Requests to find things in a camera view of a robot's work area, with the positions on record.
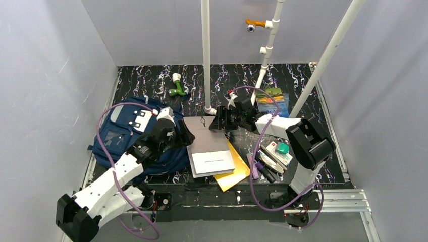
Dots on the pink highlighter pen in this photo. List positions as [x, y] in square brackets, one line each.
[254, 172]

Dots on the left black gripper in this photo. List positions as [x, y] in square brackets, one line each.
[180, 134]

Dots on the black marker pen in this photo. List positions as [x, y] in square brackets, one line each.
[264, 171]

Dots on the green pencil sharpener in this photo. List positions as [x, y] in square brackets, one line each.
[282, 148]

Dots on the orange tap on pipe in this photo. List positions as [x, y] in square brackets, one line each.
[253, 23]

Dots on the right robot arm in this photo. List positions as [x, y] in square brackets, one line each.
[309, 142]

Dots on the navy blue student backpack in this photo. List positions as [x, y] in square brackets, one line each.
[121, 128]

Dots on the grey white photography portfolio book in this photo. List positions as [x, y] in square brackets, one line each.
[209, 153]

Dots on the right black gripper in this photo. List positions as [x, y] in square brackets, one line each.
[223, 118]

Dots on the green white pipe fitting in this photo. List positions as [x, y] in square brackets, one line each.
[176, 77]

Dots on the white eraser box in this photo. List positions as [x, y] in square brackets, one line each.
[271, 146]

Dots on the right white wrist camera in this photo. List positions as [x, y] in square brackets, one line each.
[233, 98]

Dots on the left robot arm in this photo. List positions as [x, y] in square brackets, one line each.
[113, 180]

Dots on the white PVC pipe frame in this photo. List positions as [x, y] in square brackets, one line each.
[332, 46]

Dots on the Animal Farm paperback book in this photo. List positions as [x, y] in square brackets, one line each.
[265, 104]

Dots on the yellow book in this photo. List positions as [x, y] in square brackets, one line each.
[241, 172]

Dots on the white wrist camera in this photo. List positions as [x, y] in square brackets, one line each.
[233, 98]
[164, 117]

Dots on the transparent pencil case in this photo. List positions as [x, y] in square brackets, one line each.
[281, 161]

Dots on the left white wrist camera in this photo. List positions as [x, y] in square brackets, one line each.
[164, 117]

